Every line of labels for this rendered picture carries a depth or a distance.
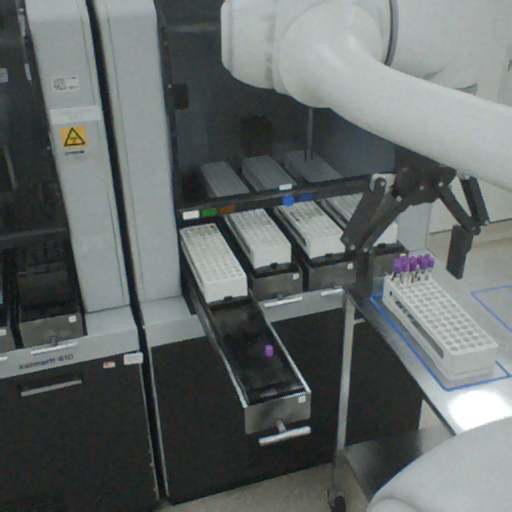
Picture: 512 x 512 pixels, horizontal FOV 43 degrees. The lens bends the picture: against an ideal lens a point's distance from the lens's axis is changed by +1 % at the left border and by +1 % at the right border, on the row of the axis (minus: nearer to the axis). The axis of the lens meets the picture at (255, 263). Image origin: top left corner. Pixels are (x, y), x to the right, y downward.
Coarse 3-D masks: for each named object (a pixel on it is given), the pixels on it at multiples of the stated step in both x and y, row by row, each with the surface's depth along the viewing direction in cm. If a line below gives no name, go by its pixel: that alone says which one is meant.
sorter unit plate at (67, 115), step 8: (56, 112) 134; (64, 112) 135; (72, 112) 135; (80, 112) 136; (88, 112) 136; (96, 112) 137; (56, 120) 135; (64, 120) 135; (72, 120) 136; (80, 120) 136; (88, 120) 137
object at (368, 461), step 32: (352, 288) 153; (448, 288) 152; (480, 288) 152; (352, 320) 158; (384, 320) 142; (480, 320) 141; (416, 352) 132; (416, 384) 124; (448, 384) 123; (480, 384) 123; (448, 416) 116; (480, 416) 116; (352, 448) 181; (384, 448) 181; (416, 448) 180; (384, 480) 171
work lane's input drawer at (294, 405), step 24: (192, 288) 157; (216, 312) 148; (240, 312) 148; (216, 336) 140; (240, 336) 140; (264, 336) 140; (216, 360) 140; (240, 360) 133; (264, 360) 133; (288, 360) 131; (240, 384) 126; (264, 384) 127; (288, 384) 125; (240, 408) 125; (264, 408) 122; (288, 408) 124; (288, 432) 122
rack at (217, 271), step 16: (208, 224) 173; (192, 240) 166; (208, 240) 165; (224, 240) 165; (192, 256) 158; (208, 256) 158; (224, 256) 158; (192, 272) 162; (208, 272) 152; (224, 272) 152; (240, 272) 152; (208, 288) 148; (224, 288) 149; (240, 288) 150
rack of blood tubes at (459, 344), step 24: (384, 288) 146; (408, 288) 143; (432, 288) 142; (408, 312) 142; (432, 312) 133; (456, 312) 134; (432, 336) 128; (456, 336) 126; (480, 336) 127; (456, 360) 122; (480, 360) 124
